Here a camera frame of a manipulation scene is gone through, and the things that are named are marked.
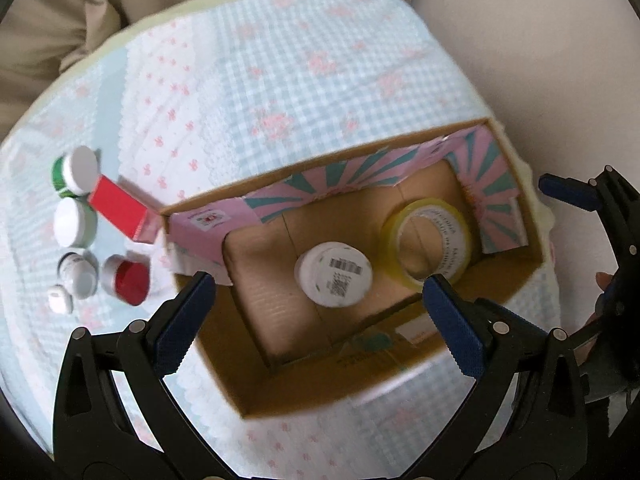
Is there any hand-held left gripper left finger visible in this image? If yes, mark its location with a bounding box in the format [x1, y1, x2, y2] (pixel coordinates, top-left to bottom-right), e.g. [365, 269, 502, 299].
[52, 271, 236, 480]

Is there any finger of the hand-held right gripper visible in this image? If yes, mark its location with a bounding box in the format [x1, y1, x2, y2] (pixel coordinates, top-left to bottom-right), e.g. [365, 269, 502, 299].
[539, 165, 640, 266]

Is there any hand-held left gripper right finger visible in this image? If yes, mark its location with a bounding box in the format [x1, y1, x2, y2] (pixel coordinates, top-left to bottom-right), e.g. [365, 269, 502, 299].
[422, 274, 608, 480]

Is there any red jar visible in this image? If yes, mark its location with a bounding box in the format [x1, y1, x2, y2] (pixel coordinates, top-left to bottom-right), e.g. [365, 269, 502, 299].
[101, 254, 150, 306]

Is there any yellow clear tape roll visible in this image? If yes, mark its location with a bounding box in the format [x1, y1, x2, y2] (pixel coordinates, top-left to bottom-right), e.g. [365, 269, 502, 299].
[379, 197, 473, 290]

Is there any cardboard box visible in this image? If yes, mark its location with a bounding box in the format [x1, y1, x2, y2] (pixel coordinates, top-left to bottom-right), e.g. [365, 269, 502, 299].
[159, 117, 546, 418]

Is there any small white labelled jar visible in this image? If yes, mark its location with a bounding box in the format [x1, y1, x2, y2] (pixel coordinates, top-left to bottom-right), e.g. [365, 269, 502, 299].
[58, 251, 99, 299]

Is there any tiny white cap bottle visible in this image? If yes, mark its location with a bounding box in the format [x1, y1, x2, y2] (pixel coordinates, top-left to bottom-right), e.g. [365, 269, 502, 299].
[48, 285, 75, 315]

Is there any white barcode bottle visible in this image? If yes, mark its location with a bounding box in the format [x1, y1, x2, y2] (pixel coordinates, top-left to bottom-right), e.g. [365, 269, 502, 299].
[294, 241, 374, 307]

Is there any red rectangular box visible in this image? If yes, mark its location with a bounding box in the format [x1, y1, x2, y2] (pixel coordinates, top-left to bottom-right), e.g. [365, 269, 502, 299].
[88, 175, 162, 244]

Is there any white plastic jar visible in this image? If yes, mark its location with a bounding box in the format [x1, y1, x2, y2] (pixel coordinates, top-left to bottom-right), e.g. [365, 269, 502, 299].
[53, 197, 97, 248]

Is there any green jar with white lid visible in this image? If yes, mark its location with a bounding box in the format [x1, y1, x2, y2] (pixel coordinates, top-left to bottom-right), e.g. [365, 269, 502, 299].
[52, 146, 99, 197]

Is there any person's right hand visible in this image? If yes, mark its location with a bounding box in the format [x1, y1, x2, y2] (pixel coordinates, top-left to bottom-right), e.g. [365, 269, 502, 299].
[584, 271, 618, 333]

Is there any checked floral blanket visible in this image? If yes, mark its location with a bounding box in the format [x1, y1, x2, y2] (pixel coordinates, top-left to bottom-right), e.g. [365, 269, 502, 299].
[0, 0, 558, 480]

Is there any pale green bed sheet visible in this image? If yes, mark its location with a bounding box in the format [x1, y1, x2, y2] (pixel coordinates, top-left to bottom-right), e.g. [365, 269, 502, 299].
[50, 0, 558, 261]

